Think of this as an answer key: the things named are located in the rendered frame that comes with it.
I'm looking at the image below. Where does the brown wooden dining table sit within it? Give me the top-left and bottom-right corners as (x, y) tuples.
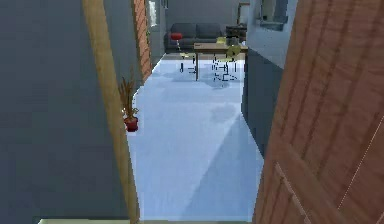
(193, 42), (249, 82)

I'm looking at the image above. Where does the yellow green chair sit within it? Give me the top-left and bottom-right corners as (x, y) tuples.
(179, 51), (198, 74)
(212, 44), (242, 82)

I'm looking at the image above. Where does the light wooden door frame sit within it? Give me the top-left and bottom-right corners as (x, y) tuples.
(81, 0), (141, 224)

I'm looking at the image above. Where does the house plant in red pot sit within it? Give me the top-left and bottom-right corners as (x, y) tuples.
(118, 75), (140, 133)

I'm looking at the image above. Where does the dark grey sofa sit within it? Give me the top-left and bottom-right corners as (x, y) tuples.
(164, 22), (224, 54)

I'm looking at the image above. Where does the window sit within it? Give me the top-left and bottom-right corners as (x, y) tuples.
(147, 0), (158, 28)

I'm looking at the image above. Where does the grey framed wall picture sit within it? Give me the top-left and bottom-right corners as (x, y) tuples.
(259, 0), (290, 32)

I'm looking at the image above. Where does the red stool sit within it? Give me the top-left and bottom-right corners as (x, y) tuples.
(170, 32), (184, 52)

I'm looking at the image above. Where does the orange brown room door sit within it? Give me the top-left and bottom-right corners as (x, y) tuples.
(132, 0), (153, 82)

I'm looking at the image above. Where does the brown wooden room door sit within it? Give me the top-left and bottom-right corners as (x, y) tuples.
(252, 0), (384, 224)

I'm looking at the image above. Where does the dark side cabinet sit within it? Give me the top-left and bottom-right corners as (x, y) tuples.
(225, 23), (248, 44)

